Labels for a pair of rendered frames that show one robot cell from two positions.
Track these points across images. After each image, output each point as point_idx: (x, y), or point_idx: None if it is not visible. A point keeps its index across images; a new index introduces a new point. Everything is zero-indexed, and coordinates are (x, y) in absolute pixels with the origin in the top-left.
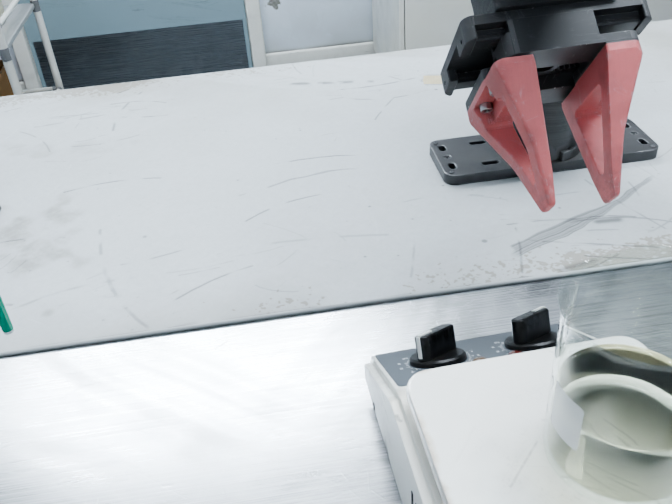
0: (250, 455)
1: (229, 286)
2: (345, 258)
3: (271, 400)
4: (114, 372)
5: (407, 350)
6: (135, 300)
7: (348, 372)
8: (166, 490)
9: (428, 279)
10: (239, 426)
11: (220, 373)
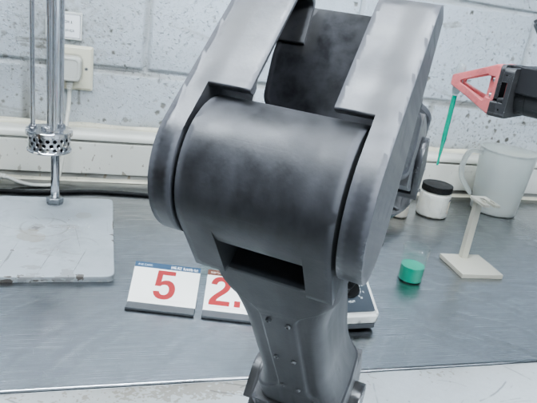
0: (410, 313)
1: (481, 387)
2: (421, 401)
3: (415, 329)
4: (497, 346)
5: (361, 309)
6: (529, 383)
7: (386, 337)
8: (433, 307)
9: (362, 381)
10: (421, 322)
11: (446, 341)
